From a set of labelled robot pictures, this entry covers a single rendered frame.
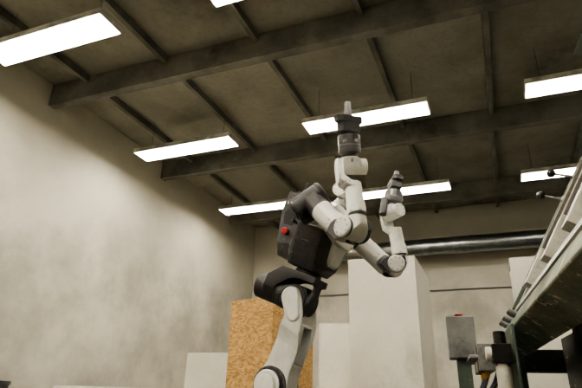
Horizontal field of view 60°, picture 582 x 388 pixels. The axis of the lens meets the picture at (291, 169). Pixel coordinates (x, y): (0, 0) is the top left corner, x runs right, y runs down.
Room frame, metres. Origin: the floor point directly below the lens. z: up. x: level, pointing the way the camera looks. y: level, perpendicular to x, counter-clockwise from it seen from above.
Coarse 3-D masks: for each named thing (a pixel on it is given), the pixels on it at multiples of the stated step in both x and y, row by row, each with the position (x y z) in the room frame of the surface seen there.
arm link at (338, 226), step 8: (320, 208) 1.82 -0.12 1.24; (328, 208) 1.80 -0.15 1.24; (320, 216) 1.81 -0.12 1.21; (328, 216) 1.79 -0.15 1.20; (336, 216) 1.78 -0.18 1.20; (344, 216) 1.71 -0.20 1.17; (320, 224) 1.83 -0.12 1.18; (328, 224) 1.78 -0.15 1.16; (336, 224) 1.73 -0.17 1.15; (344, 224) 1.70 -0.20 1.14; (352, 224) 1.70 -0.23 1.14; (328, 232) 1.77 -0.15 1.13; (336, 232) 1.73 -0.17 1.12; (344, 232) 1.70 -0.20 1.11; (336, 240) 1.80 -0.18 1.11; (344, 240) 1.81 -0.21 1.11
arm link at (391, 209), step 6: (384, 198) 2.25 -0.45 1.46; (390, 198) 2.25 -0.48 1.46; (396, 198) 2.25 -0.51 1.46; (384, 204) 2.24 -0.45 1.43; (390, 204) 2.25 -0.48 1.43; (396, 204) 2.22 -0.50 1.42; (384, 210) 2.23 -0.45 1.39; (390, 210) 2.24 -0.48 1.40; (396, 210) 2.21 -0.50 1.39; (402, 210) 2.23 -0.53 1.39; (384, 216) 2.26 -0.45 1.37; (390, 216) 2.26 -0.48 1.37; (396, 216) 2.24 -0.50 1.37; (390, 222) 2.31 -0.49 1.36
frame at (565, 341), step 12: (576, 336) 1.72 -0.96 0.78; (564, 348) 2.18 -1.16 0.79; (576, 348) 1.75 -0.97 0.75; (528, 360) 2.27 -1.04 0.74; (540, 360) 2.26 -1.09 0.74; (552, 360) 2.25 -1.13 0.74; (564, 360) 2.23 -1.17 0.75; (576, 360) 2.03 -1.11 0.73; (528, 372) 2.35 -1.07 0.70; (540, 372) 2.32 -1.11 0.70; (552, 372) 2.30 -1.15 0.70; (564, 372) 2.27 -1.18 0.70; (576, 372) 2.06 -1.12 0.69; (576, 384) 2.10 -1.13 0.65
